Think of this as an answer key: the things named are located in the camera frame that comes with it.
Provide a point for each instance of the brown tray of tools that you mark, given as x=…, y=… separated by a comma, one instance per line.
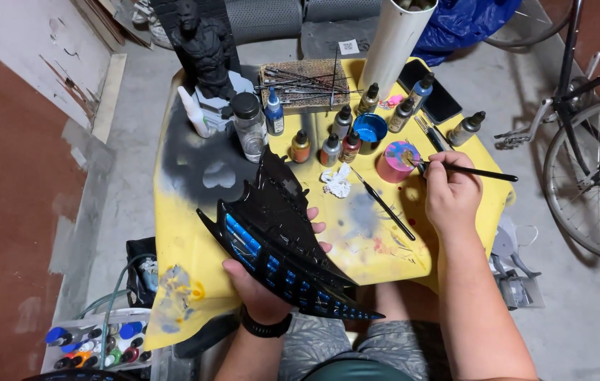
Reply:
x=305, y=100

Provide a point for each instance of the blue paint dropper bottle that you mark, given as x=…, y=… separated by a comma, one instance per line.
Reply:
x=274, y=119

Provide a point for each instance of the white wooden plank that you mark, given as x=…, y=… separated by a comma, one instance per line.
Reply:
x=109, y=98

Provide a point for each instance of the blue tarp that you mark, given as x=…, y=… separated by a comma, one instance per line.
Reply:
x=464, y=24

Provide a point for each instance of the thin black paintbrush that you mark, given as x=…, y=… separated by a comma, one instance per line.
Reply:
x=384, y=206

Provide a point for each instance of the red paint dropper bottle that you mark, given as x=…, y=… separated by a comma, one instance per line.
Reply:
x=350, y=149

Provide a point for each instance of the clear bin of paint bottles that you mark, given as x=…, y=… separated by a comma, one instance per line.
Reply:
x=96, y=344

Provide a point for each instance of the bronze paint dropper bottle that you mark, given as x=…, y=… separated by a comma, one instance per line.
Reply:
x=400, y=117

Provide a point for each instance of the pair of dark brushes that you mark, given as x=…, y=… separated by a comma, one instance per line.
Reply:
x=432, y=135

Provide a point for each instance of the blue paint cup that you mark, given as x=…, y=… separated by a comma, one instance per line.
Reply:
x=370, y=129

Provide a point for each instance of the black bag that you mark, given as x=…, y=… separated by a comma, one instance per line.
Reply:
x=139, y=275

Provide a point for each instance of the clear jar with black lid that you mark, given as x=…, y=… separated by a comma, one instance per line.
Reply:
x=250, y=129

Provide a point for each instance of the silver paint dropper bottle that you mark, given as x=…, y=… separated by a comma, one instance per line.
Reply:
x=330, y=152

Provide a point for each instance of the crumpled white tissue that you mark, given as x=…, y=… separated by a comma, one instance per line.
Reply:
x=337, y=181

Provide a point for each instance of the person's knee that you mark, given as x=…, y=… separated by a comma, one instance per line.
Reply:
x=406, y=301

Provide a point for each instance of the pale silver dropper bottle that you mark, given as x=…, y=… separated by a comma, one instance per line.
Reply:
x=464, y=131

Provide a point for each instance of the white plastic tube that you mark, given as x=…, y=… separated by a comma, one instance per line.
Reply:
x=395, y=42

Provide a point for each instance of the stack of wooden boards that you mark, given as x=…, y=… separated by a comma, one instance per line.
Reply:
x=115, y=21

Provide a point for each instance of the pink paint blob piece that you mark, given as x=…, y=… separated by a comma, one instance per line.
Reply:
x=392, y=101

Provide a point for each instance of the black smartphone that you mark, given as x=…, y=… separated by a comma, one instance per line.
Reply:
x=440, y=100

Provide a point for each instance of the grey paint dropper bottle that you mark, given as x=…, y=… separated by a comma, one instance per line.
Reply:
x=342, y=124

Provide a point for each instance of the black figure statue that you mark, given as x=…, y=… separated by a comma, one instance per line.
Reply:
x=205, y=47

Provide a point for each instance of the black wristwatch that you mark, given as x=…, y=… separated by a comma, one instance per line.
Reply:
x=265, y=327

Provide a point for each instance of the pink paint-smeared cup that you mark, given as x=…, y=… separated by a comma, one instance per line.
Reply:
x=392, y=161

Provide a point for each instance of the bicycle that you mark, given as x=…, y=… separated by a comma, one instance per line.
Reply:
x=569, y=100

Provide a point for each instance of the person's left fingers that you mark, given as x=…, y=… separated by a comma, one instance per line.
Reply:
x=319, y=228

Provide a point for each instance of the grey mesh roll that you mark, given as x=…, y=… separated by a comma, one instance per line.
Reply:
x=339, y=9
x=264, y=21

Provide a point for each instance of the metallic blue dropper bottle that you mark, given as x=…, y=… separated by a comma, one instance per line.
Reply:
x=420, y=92

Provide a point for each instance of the green shirt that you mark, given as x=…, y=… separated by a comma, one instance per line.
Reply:
x=358, y=372

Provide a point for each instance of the white squeeze bottle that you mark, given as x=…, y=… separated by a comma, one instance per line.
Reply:
x=194, y=112

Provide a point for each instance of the person's left hand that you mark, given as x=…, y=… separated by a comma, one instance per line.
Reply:
x=255, y=299

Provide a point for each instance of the grey patterned shorts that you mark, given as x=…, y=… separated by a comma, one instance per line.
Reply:
x=321, y=344

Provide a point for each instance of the heap of grey model parts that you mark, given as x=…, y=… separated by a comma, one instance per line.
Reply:
x=514, y=275

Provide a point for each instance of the gold paint dropper bottle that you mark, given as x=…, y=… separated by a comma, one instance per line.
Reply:
x=367, y=101

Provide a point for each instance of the yellow paint-stained tablecloth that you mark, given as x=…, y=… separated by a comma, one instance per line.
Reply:
x=374, y=238

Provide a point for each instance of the grey mat with code sticker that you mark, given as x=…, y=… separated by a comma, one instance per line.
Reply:
x=331, y=42

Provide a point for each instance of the person's right hand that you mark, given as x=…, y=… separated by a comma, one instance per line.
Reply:
x=453, y=196

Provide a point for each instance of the grey statue base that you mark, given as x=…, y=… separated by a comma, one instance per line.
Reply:
x=223, y=108

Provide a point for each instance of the black model wing blue panels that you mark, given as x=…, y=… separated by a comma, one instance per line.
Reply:
x=279, y=233

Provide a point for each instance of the orange paint dropper bottle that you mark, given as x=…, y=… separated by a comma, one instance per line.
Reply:
x=300, y=150

